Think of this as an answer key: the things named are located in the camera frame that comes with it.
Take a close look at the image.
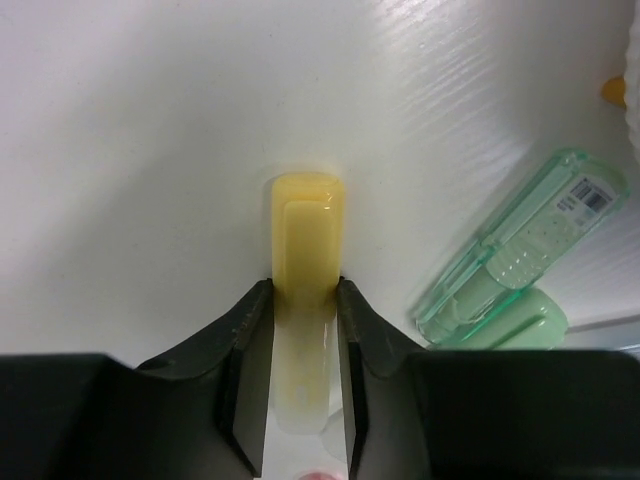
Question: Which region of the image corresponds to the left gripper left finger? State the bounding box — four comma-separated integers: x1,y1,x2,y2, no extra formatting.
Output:
1,280,274,479

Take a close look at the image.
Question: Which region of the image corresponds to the green clear-cap highlighter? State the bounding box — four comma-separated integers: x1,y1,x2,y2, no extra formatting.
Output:
409,148,629,345

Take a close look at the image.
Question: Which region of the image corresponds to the white round compartment organizer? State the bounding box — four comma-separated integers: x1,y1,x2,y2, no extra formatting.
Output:
623,9,639,161

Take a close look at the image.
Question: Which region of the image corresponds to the light green highlighter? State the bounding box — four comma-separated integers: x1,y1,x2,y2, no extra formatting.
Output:
429,287,569,350

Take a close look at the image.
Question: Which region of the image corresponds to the yellow highlighter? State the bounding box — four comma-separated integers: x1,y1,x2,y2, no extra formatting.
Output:
271,172,345,435

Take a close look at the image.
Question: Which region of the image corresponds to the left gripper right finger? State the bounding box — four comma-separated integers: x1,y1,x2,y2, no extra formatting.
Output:
336,279,639,479

